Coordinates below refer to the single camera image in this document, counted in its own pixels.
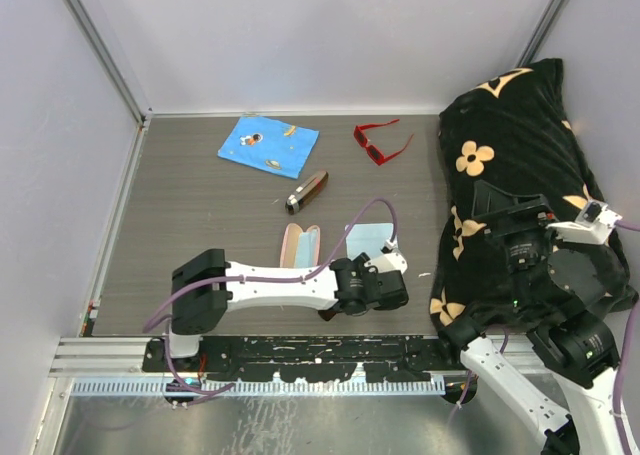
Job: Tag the tortoiseshell brown sunglasses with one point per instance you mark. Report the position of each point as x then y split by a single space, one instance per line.
327 315

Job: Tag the pink glasses case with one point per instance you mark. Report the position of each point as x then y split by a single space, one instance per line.
289 245

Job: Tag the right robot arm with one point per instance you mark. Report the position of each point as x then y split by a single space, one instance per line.
551 292

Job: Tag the red sunglasses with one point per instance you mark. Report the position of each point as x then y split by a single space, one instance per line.
360 134

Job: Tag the aluminium front rail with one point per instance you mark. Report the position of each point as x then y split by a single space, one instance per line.
118 366

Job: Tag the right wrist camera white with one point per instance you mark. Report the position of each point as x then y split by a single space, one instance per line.
593 225

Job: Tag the black floral plush pillow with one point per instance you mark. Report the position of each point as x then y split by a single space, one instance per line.
512 132

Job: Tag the brown striped glasses case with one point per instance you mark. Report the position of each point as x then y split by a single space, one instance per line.
306 192

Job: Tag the blue cartoon print cloth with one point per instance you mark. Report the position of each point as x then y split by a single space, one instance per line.
269 145

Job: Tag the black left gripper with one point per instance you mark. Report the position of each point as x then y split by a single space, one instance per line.
366 270

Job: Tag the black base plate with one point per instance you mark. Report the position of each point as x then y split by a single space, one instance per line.
384 358

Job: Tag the light blue cloth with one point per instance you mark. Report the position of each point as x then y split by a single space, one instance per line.
308 248
369 238

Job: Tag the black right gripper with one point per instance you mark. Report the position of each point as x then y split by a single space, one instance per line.
511 212

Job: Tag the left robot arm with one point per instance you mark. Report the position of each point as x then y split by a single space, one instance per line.
209 286

